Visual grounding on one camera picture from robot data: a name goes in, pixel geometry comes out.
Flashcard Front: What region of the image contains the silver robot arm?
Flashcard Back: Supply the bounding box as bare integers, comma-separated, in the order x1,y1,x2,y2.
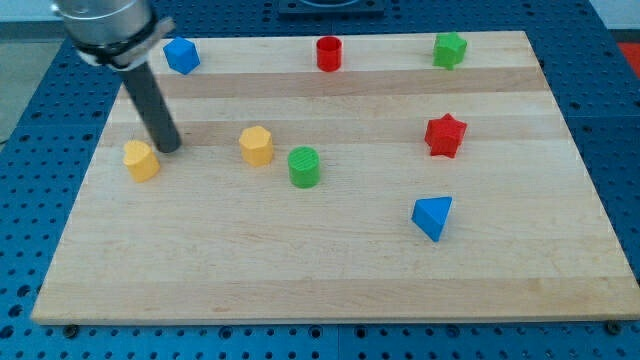
51,0,175,71

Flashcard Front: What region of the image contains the green cylinder block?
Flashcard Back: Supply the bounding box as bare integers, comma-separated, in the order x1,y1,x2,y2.
288,146,320,188

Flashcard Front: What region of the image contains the yellow hexagon block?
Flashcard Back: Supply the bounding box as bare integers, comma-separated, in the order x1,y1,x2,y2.
239,126,274,167

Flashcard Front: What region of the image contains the wooden board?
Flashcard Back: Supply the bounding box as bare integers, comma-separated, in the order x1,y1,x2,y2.
32,31,639,325

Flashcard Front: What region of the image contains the blue triangle block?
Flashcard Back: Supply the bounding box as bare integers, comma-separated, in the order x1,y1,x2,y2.
411,196,453,242

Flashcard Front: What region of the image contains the red star block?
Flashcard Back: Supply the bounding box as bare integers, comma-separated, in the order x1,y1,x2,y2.
424,113,467,158

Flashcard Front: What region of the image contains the red cylinder block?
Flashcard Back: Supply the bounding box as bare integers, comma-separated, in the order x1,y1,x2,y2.
316,36,342,72

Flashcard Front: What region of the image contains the yellow heart block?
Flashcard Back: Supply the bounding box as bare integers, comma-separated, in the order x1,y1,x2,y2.
123,140,160,183

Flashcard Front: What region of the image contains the green star block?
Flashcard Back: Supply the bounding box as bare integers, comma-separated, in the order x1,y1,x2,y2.
433,32,467,70

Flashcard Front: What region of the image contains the blue cube block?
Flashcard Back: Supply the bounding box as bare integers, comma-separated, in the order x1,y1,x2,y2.
163,37,200,75

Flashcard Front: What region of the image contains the dark grey pointer rod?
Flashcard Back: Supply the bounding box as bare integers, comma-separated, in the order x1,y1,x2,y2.
120,62,182,153

